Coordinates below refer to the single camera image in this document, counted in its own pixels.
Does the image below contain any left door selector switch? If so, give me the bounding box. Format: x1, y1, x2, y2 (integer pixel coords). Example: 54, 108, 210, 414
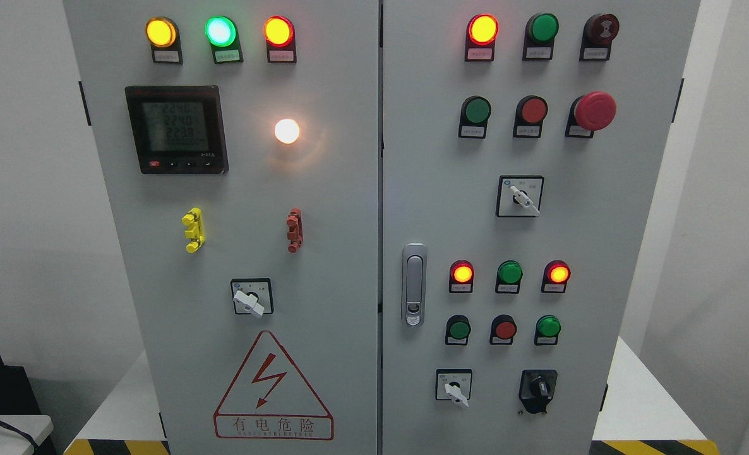
230, 277, 274, 318

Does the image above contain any red electric hazard sign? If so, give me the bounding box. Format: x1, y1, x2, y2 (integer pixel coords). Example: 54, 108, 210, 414
213, 329, 334, 440

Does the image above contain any black digital power meter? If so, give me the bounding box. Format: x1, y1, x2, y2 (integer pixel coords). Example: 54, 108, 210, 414
124, 85, 229, 174

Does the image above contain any lower white selector switch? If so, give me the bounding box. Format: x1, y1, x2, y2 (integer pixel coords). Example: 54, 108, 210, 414
435, 368, 472, 409

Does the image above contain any green push button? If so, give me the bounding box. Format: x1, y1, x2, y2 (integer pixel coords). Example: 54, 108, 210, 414
458, 95, 492, 139
445, 315, 472, 346

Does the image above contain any green lamp lower right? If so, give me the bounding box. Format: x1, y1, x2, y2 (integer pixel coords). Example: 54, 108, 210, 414
534, 315, 562, 346

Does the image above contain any left grey cabinet door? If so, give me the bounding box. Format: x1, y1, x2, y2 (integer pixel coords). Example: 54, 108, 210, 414
63, 1, 380, 454

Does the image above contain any black rotary knob switch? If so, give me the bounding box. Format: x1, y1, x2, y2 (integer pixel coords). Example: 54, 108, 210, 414
518, 369, 558, 414

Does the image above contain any red terminal connector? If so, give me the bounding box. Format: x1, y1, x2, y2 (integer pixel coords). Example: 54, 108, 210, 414
286, 208, 304, 253

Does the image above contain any dark red buzzer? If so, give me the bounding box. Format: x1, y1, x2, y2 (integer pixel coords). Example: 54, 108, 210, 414
579, 13, 620, 61

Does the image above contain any green push button upper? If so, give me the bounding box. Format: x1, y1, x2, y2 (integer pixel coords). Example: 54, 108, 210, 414
458, 95, 492, 139

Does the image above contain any yellow terminal connector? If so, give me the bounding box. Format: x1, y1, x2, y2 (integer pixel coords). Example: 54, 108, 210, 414
181, 207, 205, 253

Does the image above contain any white box with cable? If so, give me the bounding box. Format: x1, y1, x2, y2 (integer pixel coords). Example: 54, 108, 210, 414
0, 415, 54, 454

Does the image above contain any red lit lamp top right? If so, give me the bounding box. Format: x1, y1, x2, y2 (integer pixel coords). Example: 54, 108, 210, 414
465, 13, 500, 61

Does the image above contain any white platform with hazard stripes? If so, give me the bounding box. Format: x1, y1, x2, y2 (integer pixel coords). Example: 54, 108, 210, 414
66, 340, 719, 454

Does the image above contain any green lit indicator lamp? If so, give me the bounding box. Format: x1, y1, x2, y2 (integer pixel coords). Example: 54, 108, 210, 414
204, 15, 244, 64

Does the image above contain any red lit lamp left door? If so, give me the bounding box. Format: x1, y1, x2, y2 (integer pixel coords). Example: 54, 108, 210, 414
263, 15, 297, 63

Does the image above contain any red emergency stop button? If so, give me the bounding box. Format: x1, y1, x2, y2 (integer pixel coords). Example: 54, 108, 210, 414
565, 90, 617, 138

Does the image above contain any red push button lower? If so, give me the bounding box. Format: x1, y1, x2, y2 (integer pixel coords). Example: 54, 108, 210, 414
489, 314, 518, 345

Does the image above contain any green lamp middle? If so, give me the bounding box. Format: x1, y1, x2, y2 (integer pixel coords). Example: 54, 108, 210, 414
494, 261, 524, 294

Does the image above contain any silver door handle lock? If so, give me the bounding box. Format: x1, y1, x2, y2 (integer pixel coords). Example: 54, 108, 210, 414
401, 243, 427, 327

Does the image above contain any green unlit lamp top right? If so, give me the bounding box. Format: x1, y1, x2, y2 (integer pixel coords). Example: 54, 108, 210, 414
522, 13, 560, 61

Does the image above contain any white lit indicator lamp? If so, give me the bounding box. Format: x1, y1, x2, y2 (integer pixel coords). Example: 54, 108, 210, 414
274, 118, 301, 145

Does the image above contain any upper right selector switch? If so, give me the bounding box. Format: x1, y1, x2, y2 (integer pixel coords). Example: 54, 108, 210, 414
496, 175, 544, 218

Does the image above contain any grey cabinet door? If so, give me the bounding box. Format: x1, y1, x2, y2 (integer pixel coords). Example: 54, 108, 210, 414
63, 1, 380, 454
382, 1, 700, 454

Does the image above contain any right grey cabinet door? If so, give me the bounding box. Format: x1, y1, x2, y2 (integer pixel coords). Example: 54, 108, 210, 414
382, 1, 700, 454

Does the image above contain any red push button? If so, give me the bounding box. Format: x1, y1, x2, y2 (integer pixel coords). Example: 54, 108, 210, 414
489, 314, 518, 345
513, 95, 548, 138

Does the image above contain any red lit lamp middle left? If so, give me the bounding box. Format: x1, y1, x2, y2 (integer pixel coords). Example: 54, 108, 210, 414
448, 260, 474, 293

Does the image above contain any green push button lower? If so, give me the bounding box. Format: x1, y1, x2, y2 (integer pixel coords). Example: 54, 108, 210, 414
445, 315, 472, 346

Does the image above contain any yellow indicator lamp top left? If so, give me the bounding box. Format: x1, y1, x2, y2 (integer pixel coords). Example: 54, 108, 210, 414
145, 16, 183, 64

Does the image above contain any red push button upper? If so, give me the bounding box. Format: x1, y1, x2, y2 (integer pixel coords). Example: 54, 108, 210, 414
513, 95, 548, 138

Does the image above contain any red lit lamp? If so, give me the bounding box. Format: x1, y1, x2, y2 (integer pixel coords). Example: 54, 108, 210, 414
448, 260, 474, 293
465, 13, 500, 61

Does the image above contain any red lamp middle right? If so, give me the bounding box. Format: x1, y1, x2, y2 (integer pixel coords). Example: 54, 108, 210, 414
540, 260, 571, 293

